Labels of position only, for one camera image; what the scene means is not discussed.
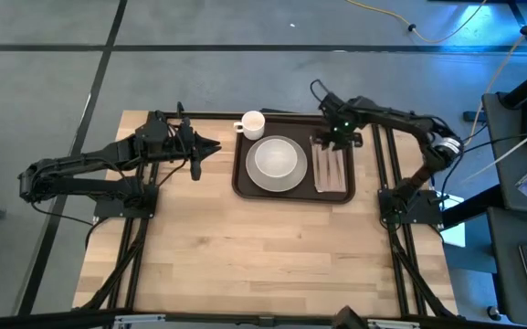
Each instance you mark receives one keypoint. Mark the black rig beam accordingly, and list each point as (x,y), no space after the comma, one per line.
(39,320)

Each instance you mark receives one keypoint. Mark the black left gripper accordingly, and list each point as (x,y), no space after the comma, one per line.
(184,139)

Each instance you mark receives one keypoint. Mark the grey desk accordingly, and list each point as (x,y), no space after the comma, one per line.
(505,274)
(509,173)

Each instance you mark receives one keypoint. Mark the brown cloth napkin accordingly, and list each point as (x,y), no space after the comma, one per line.
(334,188)

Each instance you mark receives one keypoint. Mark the silver bracket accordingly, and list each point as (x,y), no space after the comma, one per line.
(393,323)
(140,319)

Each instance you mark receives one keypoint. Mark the brown plastic tray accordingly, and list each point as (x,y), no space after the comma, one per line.
(308,196)

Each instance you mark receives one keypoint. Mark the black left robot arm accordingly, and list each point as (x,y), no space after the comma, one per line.
(80,160)

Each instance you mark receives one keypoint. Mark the black aluminium table frame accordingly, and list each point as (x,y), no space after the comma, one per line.
(384,173)

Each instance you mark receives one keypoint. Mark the white mug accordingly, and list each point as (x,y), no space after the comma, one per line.
(254,125)

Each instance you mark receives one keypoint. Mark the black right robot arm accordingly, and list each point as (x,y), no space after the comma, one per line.
(400,119)

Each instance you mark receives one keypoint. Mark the gold knife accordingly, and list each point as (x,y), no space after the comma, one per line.
(319,162)

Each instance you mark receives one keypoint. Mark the white sheet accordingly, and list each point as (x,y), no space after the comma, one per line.
(455,235)

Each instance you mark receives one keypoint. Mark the white round plate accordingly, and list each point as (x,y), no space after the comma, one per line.
(277,185)

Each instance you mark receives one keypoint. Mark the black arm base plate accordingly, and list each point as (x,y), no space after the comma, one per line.
(427,215)
(108,212)

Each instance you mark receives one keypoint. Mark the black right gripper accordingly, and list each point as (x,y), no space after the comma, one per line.
(345,114)

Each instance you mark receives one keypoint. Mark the black chair caster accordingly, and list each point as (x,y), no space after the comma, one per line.
(494,313)

